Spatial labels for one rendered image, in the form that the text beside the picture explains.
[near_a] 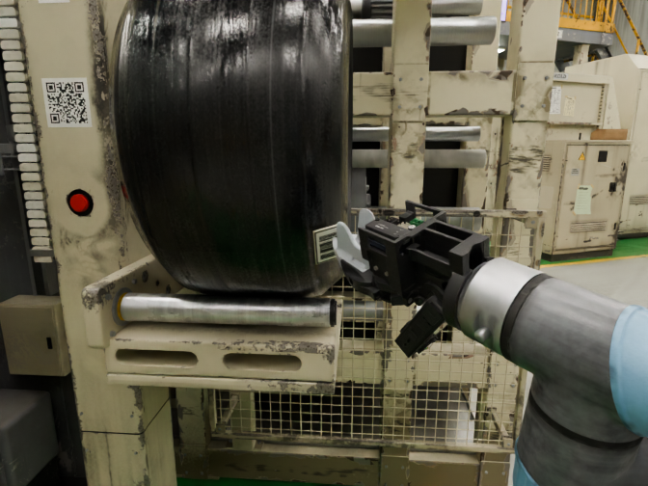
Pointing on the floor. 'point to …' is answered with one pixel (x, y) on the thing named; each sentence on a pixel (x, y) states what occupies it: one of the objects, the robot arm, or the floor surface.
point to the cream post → (93, 240)
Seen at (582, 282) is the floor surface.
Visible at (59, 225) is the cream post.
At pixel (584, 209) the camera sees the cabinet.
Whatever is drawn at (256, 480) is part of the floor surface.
